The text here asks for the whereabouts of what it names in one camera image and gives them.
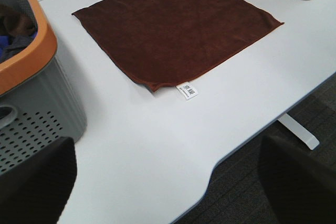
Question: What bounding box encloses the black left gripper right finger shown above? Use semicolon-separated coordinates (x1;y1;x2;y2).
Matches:
258;136;335;223

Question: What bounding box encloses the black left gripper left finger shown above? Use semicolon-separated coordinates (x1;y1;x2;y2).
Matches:
1;137;77;223

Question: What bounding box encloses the brown towel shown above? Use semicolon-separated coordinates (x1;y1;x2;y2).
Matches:
1;4;36;37
74;0;281;92

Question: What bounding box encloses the brown towel in basket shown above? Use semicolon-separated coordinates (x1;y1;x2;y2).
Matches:
1;4;36;37

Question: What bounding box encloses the white table leg foot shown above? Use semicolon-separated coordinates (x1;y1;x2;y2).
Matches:
277;113;320;150

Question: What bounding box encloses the grey basket with orange rim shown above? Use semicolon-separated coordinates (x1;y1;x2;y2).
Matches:
1;0;87;174

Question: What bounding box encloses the blue cloth in basket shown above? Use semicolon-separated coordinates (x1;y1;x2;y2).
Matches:
0;35;11;55

